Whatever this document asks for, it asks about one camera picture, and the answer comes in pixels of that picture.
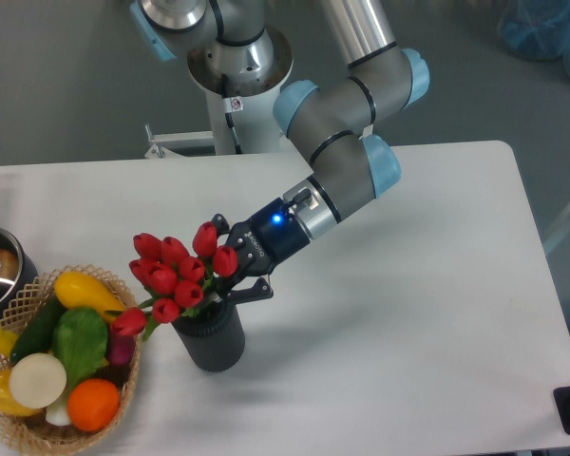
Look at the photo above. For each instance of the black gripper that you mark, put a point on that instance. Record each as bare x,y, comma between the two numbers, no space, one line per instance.
261,242

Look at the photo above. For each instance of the red tulip bouquet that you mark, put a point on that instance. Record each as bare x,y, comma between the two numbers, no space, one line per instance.
179,280

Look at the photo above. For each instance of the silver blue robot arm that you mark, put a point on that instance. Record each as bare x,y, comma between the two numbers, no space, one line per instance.
349,168

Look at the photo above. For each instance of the dark grey ribbed vase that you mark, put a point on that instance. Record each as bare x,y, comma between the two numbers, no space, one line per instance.
215,340

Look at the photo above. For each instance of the purple red onion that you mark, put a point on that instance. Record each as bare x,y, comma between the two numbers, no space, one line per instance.
120,349

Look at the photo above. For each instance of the yellow squash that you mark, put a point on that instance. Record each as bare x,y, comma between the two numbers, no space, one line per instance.
76,290

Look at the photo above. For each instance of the green leafy bok choy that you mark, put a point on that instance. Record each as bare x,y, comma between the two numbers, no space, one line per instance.
79,343

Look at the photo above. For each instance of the orange fruit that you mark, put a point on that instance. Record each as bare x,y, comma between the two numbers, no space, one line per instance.
93,404

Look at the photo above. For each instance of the dark green cucumber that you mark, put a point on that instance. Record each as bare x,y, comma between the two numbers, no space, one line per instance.
38,334

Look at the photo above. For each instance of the white round onion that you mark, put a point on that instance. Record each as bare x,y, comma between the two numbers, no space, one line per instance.
37,381

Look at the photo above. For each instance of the yellow banana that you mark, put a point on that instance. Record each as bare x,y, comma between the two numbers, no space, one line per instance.
8,340

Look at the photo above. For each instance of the yellow bell pepper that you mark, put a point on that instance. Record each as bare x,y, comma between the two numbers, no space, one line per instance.
8,404

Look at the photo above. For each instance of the blue plastic bag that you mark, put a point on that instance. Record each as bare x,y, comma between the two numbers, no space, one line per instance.
537,30

